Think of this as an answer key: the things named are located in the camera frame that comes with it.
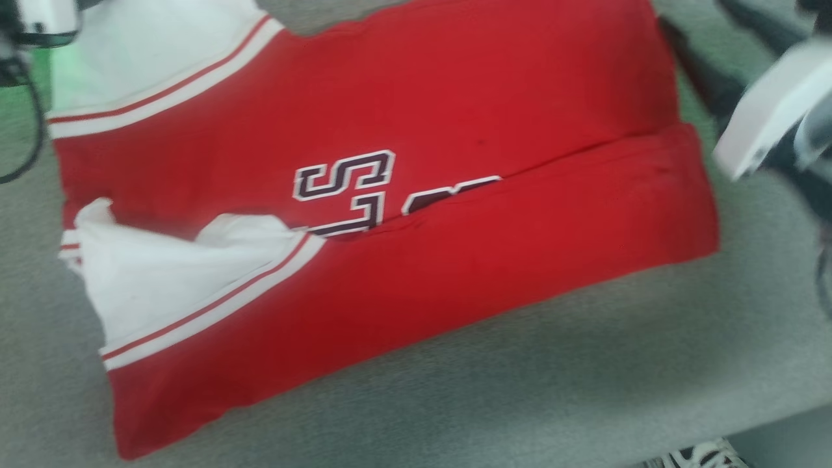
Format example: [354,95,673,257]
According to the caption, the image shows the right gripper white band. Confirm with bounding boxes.
[656,0,832,218]

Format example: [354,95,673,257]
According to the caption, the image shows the red and white jersey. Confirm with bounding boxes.
[47,0,721,461]

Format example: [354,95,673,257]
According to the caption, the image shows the black and white patterned object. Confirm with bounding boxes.
[639,437,750,468]

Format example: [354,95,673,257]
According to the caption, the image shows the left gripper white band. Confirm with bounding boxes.
[0,0,83,86]

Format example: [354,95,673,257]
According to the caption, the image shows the grey fabric sofa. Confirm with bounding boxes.
[0,0,832,468]

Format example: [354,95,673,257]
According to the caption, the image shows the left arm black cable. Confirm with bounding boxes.
[0,45,47,185]

